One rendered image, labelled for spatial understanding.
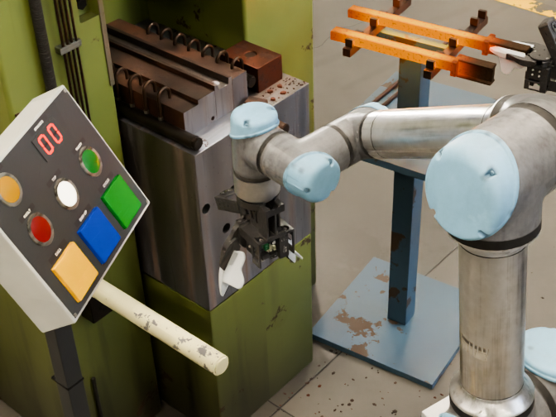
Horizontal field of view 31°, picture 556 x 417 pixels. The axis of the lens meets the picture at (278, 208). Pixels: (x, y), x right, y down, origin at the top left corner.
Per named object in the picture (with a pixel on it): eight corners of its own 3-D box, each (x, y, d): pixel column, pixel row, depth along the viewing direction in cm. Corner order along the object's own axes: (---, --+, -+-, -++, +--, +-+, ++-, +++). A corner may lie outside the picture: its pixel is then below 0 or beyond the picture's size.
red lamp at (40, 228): (59, 236, 168) (55, 215, 166) (37, 250, 166) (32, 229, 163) (47, 228, 170) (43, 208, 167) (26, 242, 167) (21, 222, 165)
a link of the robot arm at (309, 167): (359, 141, 151) (309, 113, 158) (304, 172, 146) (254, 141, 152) (358, 184, 156) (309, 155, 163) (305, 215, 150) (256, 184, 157)
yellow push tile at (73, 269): (99, 273, 174) (73, 240, 171) (81, 302, 169) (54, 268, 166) (92, 275, 175) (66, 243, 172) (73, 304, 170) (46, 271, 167)
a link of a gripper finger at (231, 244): (217, 269, 171) (241, 224, 169) (212, 264, 172) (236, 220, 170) (237, 273, 174) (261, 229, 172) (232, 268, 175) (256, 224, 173)
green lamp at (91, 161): (107, 168, 184) (104, 148, 181) (88, 180, 181) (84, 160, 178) (96, 162, 185) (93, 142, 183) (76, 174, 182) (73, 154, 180)
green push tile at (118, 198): (143, 204, 189) (120, 173, 186) (127, 228, 184) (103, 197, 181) (135, 206, 190) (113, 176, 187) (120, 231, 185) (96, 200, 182)
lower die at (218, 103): (248, 100, 230) (246, 67, 225) (185, 139, 218) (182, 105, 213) (122, 46, 252) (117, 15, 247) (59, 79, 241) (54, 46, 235)
